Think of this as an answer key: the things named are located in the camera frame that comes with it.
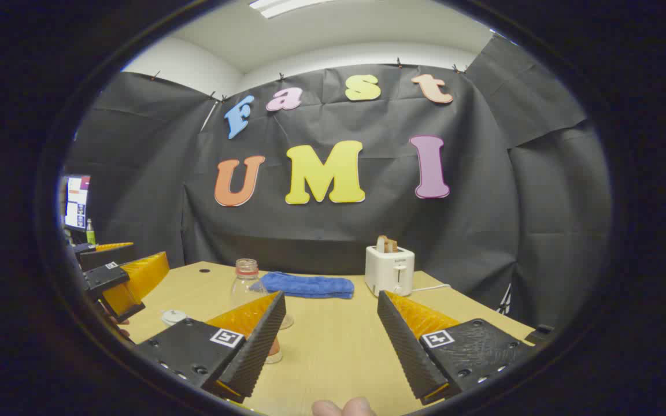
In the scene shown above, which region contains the black backdrop cloth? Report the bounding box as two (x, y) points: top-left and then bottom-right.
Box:
(62, 34), (614, 330)

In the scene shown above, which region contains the white toaster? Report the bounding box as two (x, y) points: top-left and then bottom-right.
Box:
(364, 244), (416, 298)

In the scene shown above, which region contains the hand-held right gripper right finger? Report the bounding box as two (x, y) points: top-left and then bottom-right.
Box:
(377, 290), (537, 406)

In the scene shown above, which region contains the clear plastic water bottle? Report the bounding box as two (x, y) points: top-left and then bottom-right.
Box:
(230, 258), (295, 365)

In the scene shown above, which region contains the blue towel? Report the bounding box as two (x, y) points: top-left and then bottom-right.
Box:
(250, 271), (356, 300)

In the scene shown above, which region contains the ceiling light panel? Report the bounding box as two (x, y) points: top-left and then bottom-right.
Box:
(249, 0), (336, 19)

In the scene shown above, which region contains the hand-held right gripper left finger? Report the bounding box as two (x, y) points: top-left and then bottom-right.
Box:
(135, 291), (287, 404)

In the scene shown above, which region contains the computer monitor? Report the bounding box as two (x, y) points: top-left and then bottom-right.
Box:
(62, 174), (92, 233)

